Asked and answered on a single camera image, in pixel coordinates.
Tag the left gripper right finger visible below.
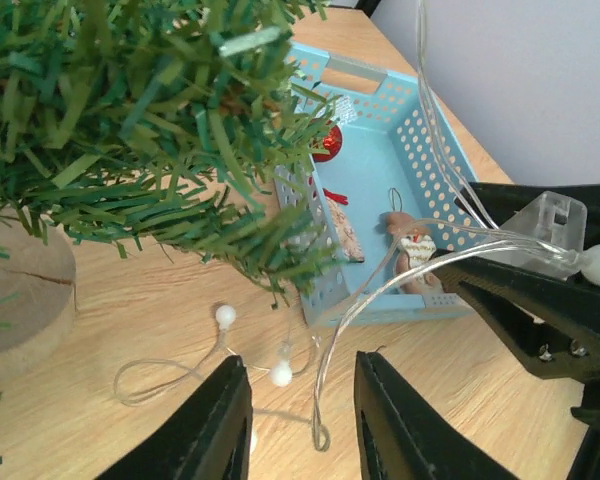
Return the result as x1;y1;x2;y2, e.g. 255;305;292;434
354;351;515;480

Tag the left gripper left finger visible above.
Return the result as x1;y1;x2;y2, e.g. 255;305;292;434
99;355;253;480

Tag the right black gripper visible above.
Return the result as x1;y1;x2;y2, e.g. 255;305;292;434
435;257;600;480

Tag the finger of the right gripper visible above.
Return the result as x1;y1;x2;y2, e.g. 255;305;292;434
470;182;600;248

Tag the white ball fairy light string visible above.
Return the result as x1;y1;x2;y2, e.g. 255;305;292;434
112;0;600;454

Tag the small green christmas tree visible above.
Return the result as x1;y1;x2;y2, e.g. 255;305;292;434
0;1;337;302

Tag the round wooden tree base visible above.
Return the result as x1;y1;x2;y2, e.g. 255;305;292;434
0;209;76;383

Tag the clear plastic battery box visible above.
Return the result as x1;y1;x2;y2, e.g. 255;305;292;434
485;191;587;280

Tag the gingerbread man ornament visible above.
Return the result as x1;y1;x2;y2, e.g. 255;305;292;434
382;187;444;295

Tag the light blue plastic basket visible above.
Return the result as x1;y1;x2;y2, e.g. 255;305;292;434
275;43;477;326

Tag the wooden heart ornament red bow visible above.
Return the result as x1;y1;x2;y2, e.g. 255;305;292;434
323;188;365;263

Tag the red glitter ball ornament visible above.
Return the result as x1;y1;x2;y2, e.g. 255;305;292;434
311;122;343;163

